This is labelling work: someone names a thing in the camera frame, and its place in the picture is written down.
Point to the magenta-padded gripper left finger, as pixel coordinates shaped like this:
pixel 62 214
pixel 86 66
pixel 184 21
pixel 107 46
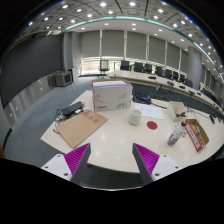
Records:
pixel 77 156

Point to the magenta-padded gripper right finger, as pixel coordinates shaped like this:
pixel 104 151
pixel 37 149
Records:
pixel 146 157

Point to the clear plastic drink bottle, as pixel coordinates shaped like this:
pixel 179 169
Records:
pixel 175 135

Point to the brown paper envelope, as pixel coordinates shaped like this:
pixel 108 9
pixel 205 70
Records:
pixel 80 128

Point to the flat round red coaster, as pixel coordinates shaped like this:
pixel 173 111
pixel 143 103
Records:
pixel 152 125

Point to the white cup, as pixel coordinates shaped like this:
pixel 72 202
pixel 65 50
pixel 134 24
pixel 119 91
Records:
pixel 135 117

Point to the white printed paper sheet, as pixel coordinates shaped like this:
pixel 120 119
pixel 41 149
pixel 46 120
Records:
pixel 150 110

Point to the black flat device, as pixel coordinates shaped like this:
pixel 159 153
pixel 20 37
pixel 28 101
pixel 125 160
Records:
pixel 72 108

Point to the brown cardboard box red label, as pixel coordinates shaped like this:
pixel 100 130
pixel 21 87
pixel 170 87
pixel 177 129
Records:
pixel 196 135

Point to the white desk organizer box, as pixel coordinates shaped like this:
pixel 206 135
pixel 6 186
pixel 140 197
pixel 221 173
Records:
pixel 175 110

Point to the black desk telephone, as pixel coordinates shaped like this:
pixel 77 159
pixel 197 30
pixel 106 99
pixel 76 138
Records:
pixel 141 98

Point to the white paper ream box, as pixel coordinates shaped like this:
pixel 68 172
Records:
pixel 111 96

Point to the grey boxy monitor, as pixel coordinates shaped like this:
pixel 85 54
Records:
pixel 62 79

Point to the long curved conference desk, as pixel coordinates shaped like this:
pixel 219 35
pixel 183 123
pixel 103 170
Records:
pixel 143 77

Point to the row of black office chairs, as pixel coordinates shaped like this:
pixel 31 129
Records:
pixel 159 70

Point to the group of ceiling lights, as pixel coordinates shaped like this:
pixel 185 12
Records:
pixel 103 4

